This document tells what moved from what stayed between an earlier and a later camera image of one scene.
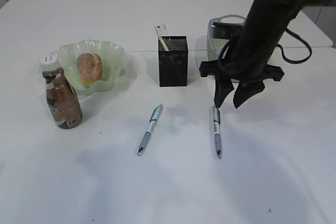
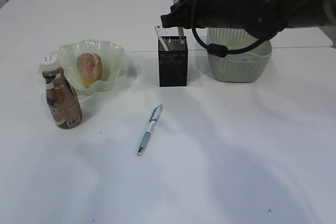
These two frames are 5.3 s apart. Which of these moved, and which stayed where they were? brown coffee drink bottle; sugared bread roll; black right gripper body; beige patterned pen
Moved: black right gripper body
Stayed: brown coffee drink bottle; beige patterned pen; sugared bread roll
